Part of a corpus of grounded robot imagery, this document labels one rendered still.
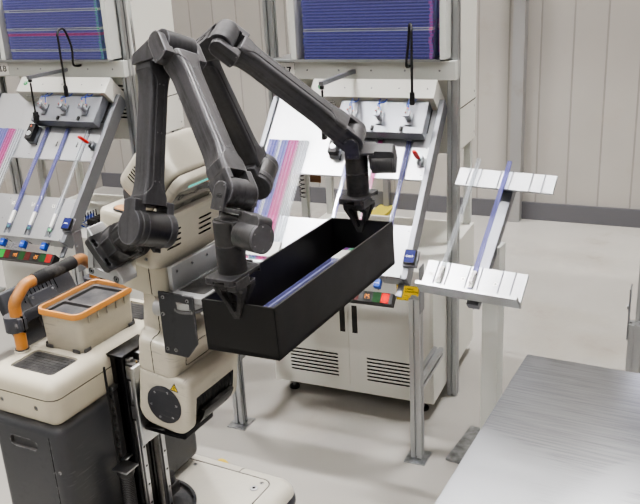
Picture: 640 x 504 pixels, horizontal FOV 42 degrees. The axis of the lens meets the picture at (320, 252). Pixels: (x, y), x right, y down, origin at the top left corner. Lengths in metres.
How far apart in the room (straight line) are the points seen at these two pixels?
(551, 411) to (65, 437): 1.18
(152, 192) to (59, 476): 0.85
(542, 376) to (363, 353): 1.43
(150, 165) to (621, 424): 1.13
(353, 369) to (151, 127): 1.87
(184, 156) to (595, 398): 1.07
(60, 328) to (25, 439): 0.30
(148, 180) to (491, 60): 4.12
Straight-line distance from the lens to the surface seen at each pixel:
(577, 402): 1.95
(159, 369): 2.10
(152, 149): 1.78
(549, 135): 5.67
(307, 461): 3.17
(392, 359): 3.33
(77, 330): 2.25
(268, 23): 3.39
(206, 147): 1.63
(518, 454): 1.76
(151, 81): 1.81
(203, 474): 2.66
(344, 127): 1.97
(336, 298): 1.82
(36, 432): 2.26
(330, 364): 3.45
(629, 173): 5.66
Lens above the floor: 1.76
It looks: 20 degrees down
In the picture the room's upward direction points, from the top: 3 degrees counter-clockwise
